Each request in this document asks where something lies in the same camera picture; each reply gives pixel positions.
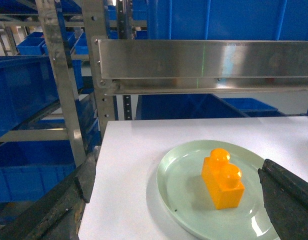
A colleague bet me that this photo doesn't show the stainless steel shelf rail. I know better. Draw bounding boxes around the stainless steel shelf rail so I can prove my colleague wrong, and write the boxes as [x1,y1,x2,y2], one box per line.
[93,37,308,95]

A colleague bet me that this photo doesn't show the yellow toy building block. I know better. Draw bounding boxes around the yellow toy building block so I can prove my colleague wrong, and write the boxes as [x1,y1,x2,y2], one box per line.
[201,148,245,210]

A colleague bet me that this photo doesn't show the stainless steel rack upright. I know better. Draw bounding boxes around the stainless steel rack upright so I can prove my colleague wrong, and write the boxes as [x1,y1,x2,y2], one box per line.
[35,0,116,166]

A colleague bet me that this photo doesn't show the large blue bin upper left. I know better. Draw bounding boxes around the large blue bin upper left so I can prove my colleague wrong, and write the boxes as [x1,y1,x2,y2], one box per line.
[146,0,308,41]

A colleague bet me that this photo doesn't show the blue bin lower left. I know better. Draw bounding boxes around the blue bin lower left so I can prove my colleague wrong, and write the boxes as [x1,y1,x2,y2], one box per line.
[135,94,248,120]

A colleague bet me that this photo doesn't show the pale green plate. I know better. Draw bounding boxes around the pale green plate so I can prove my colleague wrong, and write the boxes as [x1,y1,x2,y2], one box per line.
[156,140,279,240]

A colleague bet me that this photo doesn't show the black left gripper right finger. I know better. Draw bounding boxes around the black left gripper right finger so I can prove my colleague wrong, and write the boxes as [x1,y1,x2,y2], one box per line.
[257,159,308,240]

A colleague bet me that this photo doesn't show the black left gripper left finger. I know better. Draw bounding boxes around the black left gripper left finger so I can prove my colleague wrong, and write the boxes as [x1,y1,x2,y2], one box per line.
[0,153,96,240]

